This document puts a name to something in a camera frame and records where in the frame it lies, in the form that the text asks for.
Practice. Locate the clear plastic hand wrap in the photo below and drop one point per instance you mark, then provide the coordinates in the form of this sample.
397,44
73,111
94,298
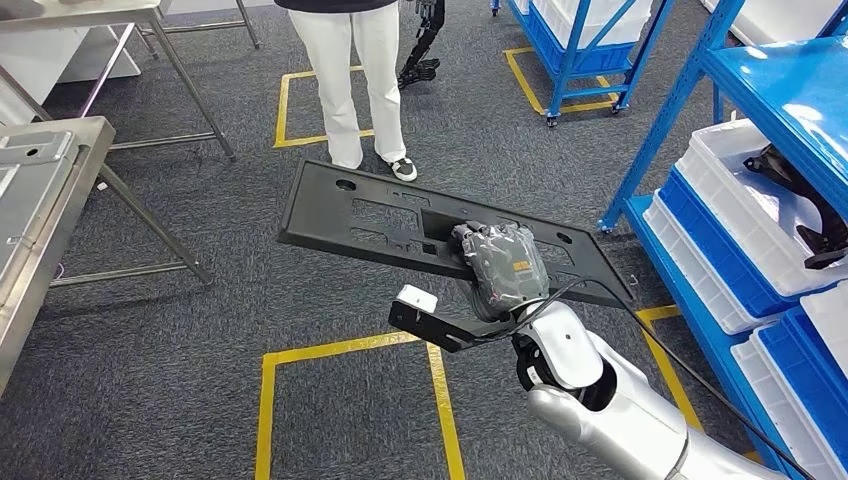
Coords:
490,252

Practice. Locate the stainless steel table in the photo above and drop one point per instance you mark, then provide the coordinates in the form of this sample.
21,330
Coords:
79,10

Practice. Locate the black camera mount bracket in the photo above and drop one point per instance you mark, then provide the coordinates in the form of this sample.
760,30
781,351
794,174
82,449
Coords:
437,331

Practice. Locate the white plastic tray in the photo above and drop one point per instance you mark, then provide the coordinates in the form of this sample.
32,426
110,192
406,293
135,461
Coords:
831,324
775,404
729,199
682,265

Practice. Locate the yellow floor tape outline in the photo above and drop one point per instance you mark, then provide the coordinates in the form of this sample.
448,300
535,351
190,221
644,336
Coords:
265,424
682,397

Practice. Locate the black bracket part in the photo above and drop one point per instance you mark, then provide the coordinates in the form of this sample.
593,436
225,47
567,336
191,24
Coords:
795,182

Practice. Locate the blue steel shelf rack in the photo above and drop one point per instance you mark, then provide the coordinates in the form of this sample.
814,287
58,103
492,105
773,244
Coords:
782,93

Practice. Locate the blue plastic bin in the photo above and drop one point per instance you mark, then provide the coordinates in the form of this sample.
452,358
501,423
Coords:
603,60

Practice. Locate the stainless steel workbench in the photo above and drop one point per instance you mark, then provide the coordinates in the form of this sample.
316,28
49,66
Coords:
99,129

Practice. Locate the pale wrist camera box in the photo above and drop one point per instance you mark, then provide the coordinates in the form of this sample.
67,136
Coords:
417,299

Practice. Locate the black plastic plate part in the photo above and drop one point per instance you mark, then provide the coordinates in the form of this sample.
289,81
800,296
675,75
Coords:
344,225

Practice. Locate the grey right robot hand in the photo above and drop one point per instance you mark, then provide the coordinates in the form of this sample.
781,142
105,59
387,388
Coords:
503,272

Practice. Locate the white cabinet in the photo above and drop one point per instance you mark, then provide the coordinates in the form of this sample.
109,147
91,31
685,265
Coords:
33,60

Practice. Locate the person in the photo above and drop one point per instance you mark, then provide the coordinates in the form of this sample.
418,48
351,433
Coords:
331,79

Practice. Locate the blue wheeled shelf cart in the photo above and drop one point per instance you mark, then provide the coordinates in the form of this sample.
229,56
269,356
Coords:
566,66

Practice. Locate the white plastic bin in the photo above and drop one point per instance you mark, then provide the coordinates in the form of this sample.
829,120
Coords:
623,20
782,16

